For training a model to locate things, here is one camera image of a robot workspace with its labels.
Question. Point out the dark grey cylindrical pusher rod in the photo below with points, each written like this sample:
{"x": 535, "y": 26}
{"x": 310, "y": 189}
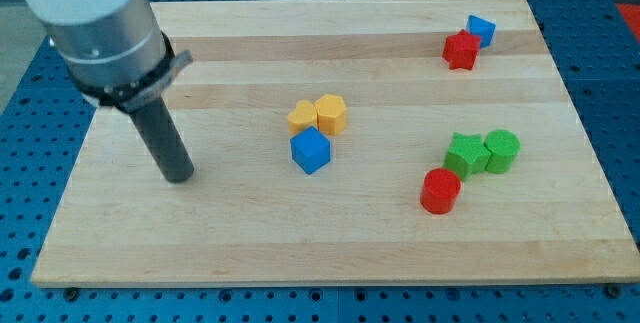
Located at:
{"x": 163, "y": 141}

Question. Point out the blue cube block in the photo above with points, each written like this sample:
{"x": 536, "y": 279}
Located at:
{"x": 310, "y": 150}

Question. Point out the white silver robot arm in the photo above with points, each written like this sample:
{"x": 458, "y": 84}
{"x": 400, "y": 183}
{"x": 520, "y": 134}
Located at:
{"x": 118, "y": 56}

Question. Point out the light wooden board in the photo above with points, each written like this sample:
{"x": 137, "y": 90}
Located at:
{"x": 250, "y": 216}

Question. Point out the yellow heart block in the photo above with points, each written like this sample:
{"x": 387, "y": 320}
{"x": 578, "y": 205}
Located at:
{"x": 303, "y": 116}

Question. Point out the yellow hexagon block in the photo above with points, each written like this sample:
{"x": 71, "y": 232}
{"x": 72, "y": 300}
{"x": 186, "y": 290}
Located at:
{"x": 331, "y": 114}

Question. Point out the red cylinder block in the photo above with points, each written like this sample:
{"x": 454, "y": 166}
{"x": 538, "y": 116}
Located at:
{"x": 440, "y": 190}

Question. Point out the red star block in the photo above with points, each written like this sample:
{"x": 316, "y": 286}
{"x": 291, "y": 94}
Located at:
{"x": 461, "y": 50}

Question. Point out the green star block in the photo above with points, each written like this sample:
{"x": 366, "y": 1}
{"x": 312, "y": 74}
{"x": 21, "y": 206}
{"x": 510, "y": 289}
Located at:
{"x": 466, "y": 155}

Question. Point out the small blue pentagon block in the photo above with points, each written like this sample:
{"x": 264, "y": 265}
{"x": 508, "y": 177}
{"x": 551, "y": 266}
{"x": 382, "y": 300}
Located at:
{"x": 483, "y": 28}

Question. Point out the green cylinder block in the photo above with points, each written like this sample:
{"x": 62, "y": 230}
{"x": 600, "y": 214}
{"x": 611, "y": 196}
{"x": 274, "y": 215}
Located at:
{"x": 504, "y": 147}

